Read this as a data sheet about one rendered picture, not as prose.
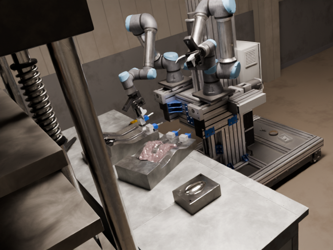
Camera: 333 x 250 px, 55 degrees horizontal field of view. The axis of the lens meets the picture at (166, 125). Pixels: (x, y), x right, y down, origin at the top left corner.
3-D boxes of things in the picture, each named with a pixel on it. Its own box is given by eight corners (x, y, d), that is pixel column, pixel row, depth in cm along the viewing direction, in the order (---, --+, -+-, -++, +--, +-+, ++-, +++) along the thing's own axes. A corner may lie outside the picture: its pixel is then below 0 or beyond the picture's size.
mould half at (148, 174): (166, 140, 229) (164, 126, 224) (197, 146, 213) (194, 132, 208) (118, 179, 196) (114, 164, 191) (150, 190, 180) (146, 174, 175)
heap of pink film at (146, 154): (159, 141, 217) (156, 131, 213) (180, 146, 206) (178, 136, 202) (134, 161, 199) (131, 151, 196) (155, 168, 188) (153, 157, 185)
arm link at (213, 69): (202, 70, 200) (200, 53, 196) (219, 70, 194) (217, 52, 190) (196, 75, 195) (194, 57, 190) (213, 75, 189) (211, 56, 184)
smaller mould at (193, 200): (202, 183, 177) (200, 172, 174) (221, 195, 166) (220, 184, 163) (174, 201, 168) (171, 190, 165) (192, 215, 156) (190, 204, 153)
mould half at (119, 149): (141, 130, 250) (138, 115, 244) (160, 141, 230) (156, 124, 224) (83, 158, 227) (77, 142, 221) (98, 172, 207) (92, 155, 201)
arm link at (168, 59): (177, 70, 258) (174, 54, 252) (162, 71, 264) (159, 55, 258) (182, 66, 268) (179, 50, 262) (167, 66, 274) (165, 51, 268)
